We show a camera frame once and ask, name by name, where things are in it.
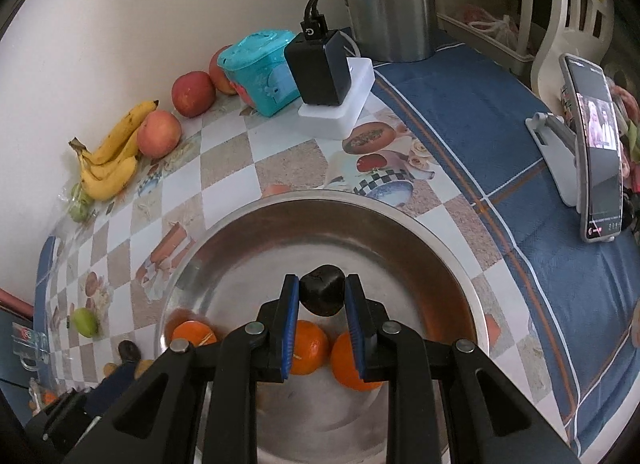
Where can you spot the smartphone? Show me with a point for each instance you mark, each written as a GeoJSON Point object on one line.
{"type": "Point", "coordinates": [597, 143]}

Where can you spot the yellow banana bunch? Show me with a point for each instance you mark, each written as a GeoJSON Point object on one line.
{"type": "Point", "coordinates": [107, 178]}

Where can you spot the clear glass mug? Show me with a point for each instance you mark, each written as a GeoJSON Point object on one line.
{"type": "Point", "coordinates": [30, 339]}

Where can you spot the clear bag of green fruits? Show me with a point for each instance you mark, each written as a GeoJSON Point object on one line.
{"type": "Point", "coordinates": [77, 204]}

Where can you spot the checkered printed tablecloth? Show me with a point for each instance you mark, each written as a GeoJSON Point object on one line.
{"type": "Point", "coordinates": [225, 158]}

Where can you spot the teal toy box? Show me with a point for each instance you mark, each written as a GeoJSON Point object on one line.
{"type": "Point", "coordinates": [260, 73]}

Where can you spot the white phone stand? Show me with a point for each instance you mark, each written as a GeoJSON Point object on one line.
{"type": "Point", "coordinates": [555, 153]}

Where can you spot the clear plastic container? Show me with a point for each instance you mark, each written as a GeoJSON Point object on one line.
{"type": "Point", "coordinates": [36, 389]}

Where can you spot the white plastic rack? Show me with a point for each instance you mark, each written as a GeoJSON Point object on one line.
{"type": "Point", "coordinates": [560, 18]}

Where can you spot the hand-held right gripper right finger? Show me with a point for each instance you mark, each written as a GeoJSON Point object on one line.
{"type": "Point", "coordinates": [354, 329]}

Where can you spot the blue tablecloth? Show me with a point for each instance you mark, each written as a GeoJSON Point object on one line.
{"type": "Point", "coordinates": [475, 118]}

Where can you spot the dark plum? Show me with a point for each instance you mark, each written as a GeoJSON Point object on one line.
{"type": "Point", "coordinates": [127, 350]}
{"type": "Point", "coordinates": [322, 289]}

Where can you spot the green mango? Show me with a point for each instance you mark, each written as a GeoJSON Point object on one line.
{"type": "Point", "coordinates": [85, 321]}

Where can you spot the pink plastic bag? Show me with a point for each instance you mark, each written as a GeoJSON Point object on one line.
{"type": "Point", "coordinates": [492, 23]}

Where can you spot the black power adapter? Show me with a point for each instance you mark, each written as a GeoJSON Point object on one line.
{"type": "Point", "coordinates": [320, 68]}

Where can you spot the round metal plate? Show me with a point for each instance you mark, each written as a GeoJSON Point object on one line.
{"type": "Point", "coordinates": [280, 244]}

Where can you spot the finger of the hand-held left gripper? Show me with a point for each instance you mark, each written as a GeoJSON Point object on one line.
{"type": "Point", "coordinates": [117, 384]}

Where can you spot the steel electric kettle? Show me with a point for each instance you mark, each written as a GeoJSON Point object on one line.
{"type": "Point", "coordinates": [380, 8]}

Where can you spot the orange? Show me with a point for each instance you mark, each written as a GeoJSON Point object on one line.
{"type": "Point", "coordinates": [309, 346]}
{"type": "Point", "coordinates": [50, 398]}
{"type": "Point", "coordinates": [192, 333]}
{"type": "Point", "coordinates": [344, 364]}

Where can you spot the brown round fruit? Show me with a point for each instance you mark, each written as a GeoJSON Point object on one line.
{"type": "Point", "coordinates": [110, 369]}
{"type": "Point", "coordinates": [143, 366]}

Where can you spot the pale red apple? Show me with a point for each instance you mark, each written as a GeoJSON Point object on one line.
{"type": "Point", "coordinates": [159, 133]}

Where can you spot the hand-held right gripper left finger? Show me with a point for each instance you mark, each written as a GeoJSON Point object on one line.
{"type": "Point", "coordinates": [290, 324]}

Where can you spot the reddish brown roll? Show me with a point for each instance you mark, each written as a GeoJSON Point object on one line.
{"type": "Point", "coordinates": [15, 304]}

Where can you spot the white power strip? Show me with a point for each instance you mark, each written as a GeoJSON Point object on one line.
{"type": "Point", "coordinates": [350, 111]}

